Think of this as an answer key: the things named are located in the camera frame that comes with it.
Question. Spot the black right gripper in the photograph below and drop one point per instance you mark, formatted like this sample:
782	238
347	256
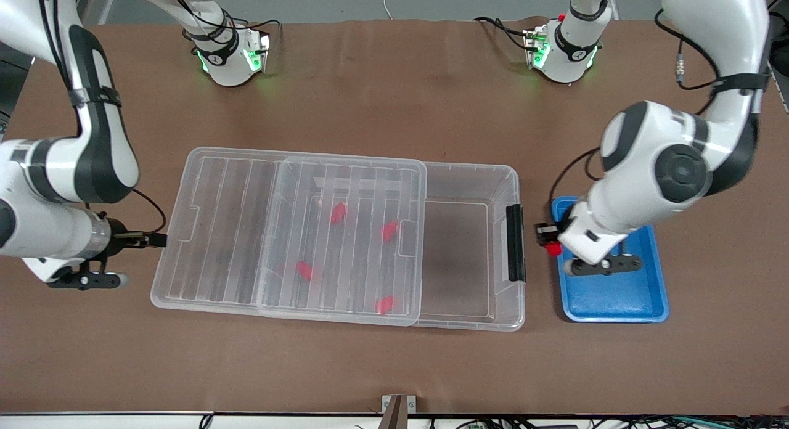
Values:
119	240

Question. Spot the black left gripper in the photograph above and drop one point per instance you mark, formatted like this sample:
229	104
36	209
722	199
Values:
545	234

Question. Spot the red block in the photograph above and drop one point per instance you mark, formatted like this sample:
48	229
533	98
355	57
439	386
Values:
553	250
337	213
304	270
388	231
386	304

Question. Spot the clear ribbed plastic lid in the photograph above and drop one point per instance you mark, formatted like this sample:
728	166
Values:
216	244

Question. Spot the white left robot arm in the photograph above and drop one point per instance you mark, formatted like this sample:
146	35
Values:
678	170

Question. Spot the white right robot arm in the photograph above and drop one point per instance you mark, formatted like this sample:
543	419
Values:
105	158

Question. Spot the clear plastic storage box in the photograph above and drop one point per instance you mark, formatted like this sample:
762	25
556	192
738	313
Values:
468	262

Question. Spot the blue plastic tray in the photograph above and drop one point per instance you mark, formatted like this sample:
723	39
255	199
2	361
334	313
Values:
616	299

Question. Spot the brown table cover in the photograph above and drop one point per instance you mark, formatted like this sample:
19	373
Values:
394	367

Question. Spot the metal bracket with post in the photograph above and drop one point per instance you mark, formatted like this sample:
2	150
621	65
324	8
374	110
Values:
397	410

